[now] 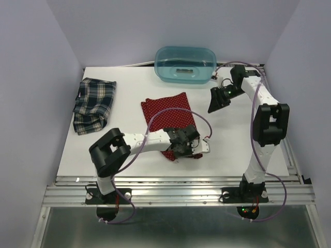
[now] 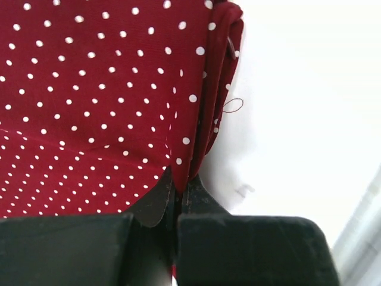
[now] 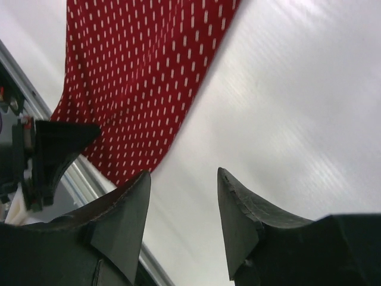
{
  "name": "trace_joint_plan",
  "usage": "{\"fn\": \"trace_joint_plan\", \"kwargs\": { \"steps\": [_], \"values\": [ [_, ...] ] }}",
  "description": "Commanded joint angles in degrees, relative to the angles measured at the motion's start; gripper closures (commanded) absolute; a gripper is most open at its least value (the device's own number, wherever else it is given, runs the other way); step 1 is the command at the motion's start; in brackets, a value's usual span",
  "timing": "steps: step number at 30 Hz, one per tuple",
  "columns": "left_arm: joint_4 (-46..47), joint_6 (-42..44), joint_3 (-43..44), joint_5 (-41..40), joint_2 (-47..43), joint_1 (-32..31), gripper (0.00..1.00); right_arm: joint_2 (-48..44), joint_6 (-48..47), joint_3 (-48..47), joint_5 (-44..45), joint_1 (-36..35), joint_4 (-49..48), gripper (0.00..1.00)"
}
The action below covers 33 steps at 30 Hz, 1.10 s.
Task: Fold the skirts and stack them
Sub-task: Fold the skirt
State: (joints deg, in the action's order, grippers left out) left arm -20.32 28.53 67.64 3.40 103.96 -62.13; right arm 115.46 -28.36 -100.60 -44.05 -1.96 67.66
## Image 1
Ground blue plaid folded skirt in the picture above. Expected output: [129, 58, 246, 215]
[72, 77, 117, 135]

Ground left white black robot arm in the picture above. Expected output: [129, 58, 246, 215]
[89, 125, 209, 204]

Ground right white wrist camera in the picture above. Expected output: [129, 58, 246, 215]
[211, 71, 228, 88]

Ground red polka dot skirt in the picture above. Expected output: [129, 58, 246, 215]
[141, 92, 204, 162]

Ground aluminium rail frame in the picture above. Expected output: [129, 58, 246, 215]
[33, 67, 326, 247]

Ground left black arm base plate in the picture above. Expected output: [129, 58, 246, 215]
[85, 184, 132, 224]

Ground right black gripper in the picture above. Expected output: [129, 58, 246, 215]
[206, 84, 245, 113]

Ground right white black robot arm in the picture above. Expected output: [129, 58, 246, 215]
[208, 63, 290, 202]

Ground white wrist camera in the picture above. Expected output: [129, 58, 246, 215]
[195, 139, 210, 153]
[211, 71, 228, 88]

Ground teal plastic tub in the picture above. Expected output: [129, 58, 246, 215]
[154, 46, 217, 84]

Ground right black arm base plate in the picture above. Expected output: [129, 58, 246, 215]
[219, 180, 269, 220]

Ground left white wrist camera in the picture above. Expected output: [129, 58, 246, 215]
[195, 139, 210, 153]

